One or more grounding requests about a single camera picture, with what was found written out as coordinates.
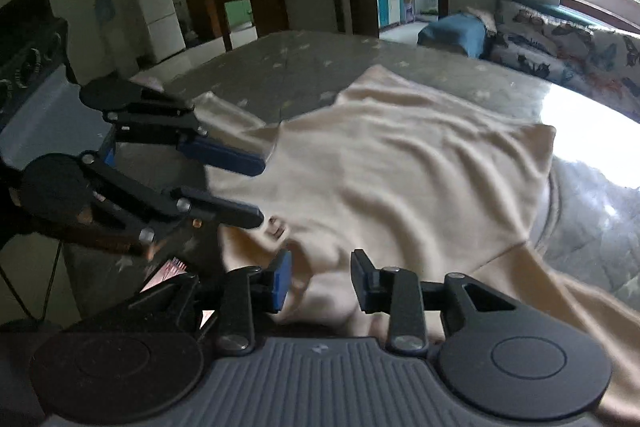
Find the beige folded cloth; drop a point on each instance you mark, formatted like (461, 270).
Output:
(480, 14)

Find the person's left hand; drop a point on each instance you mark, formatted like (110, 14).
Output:
(100, 234)

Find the blue folded blanket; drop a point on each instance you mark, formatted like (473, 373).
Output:
(450, 32)

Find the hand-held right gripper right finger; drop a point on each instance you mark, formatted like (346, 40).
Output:
(364, 282)

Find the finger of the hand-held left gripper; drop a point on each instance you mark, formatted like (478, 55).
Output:
(235, 214)
(225, 157)

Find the white water dispenser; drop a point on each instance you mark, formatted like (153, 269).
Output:
(105, 7)

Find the white pink paper bag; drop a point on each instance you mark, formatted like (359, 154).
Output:
(150, 81)

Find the purple plastic stool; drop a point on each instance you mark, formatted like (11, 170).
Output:
(409, 12)

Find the beige t-shirt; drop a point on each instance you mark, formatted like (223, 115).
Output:
(400, 157)

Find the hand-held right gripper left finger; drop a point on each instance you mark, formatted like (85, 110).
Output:
(281, 279)

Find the butterfly print cushion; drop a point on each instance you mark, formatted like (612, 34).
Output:
(530, 37)
(620, 62)

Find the smartphone with red screen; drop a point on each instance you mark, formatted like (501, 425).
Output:
(167, 272)

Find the white refrigerator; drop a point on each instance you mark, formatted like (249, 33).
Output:
(160, 7)

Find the green sofa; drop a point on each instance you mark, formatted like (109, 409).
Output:
(570, 12)

